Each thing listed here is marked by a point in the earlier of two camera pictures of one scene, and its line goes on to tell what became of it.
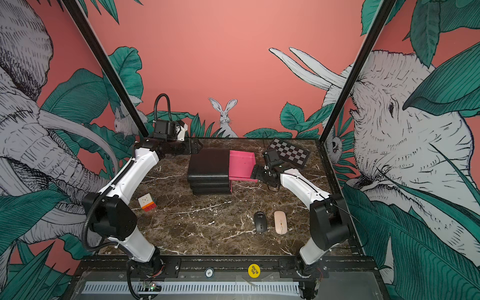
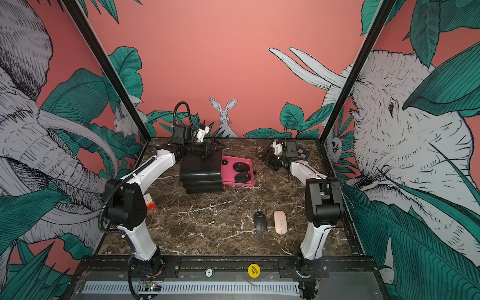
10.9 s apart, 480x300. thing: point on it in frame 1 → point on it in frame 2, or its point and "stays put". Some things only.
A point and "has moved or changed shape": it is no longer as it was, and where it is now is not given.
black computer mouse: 260,222 stays put
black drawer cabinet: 209,171 has moved or changed shape
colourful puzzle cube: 147,203 stays put
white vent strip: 232,288 stays put
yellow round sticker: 254,270 stays put
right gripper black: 260,174 → 270,160
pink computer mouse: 280,222 stays put
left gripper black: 189,149 → 209,152
